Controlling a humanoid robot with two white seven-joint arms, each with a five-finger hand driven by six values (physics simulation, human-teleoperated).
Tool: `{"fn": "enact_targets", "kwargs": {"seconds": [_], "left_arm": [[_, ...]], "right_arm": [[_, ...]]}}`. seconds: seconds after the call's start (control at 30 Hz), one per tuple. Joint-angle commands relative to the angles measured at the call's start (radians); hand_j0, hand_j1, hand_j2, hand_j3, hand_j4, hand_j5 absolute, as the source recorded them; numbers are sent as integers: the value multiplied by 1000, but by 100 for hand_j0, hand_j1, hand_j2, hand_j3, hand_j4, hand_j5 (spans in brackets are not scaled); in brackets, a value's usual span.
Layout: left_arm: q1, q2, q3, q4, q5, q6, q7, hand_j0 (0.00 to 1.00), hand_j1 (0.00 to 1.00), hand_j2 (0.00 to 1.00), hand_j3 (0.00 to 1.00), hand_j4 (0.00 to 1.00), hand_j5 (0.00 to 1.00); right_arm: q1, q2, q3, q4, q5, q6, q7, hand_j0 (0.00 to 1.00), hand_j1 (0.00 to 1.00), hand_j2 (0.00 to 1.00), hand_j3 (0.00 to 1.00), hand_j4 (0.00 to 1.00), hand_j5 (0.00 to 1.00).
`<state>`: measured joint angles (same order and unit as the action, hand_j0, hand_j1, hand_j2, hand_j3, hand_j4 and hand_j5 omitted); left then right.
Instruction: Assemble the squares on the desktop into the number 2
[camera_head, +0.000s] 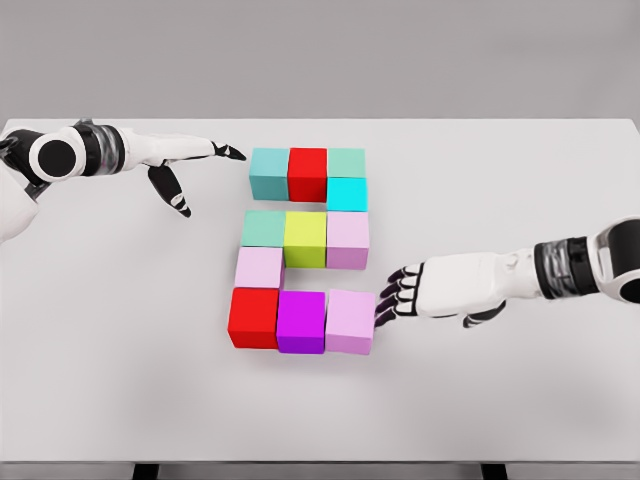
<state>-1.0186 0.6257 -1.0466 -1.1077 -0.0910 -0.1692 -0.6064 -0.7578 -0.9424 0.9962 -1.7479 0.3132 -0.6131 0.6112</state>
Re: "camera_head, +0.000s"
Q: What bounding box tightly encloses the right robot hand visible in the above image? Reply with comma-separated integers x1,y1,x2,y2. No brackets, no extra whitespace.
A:
375,253,501,330

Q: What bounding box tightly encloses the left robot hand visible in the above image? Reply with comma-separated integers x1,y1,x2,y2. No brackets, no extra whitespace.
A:
142,132,248,220

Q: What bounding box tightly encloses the light teal block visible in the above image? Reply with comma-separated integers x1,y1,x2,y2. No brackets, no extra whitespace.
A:
249,147,291,202

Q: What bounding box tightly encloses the sea green block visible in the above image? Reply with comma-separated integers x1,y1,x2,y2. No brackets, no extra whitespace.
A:
327,148,367,180
240,210,288,250

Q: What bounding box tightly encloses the cyan block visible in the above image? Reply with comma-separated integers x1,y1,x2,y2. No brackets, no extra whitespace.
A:
325,176,369,213

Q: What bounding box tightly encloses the red block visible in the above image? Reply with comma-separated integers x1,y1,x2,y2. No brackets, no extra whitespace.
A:
227,287,281,351
287,147,329,204

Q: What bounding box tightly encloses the purple block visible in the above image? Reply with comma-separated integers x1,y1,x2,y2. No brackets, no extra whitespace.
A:
276,290,328,356

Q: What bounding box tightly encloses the yellow-green block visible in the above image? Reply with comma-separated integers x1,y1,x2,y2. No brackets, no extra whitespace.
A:
283,211,328,269

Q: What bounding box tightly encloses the pale pink block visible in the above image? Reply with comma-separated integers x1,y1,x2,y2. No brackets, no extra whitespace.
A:
233,246,286,291

